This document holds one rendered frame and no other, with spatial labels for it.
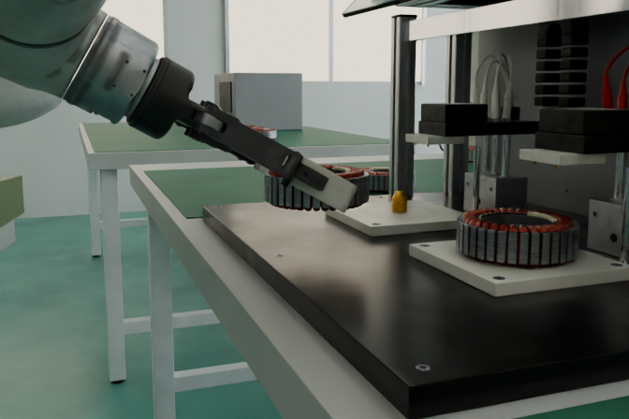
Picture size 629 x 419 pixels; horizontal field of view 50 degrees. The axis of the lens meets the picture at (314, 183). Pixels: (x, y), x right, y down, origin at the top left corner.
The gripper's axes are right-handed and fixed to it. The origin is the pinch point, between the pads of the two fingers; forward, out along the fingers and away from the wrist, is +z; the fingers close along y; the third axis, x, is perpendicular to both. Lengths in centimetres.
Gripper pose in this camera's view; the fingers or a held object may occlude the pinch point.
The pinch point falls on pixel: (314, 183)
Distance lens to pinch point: 71.6
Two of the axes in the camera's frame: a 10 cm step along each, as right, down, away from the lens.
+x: 4.7, -8.8, 0.5
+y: 3.5, 1.3, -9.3
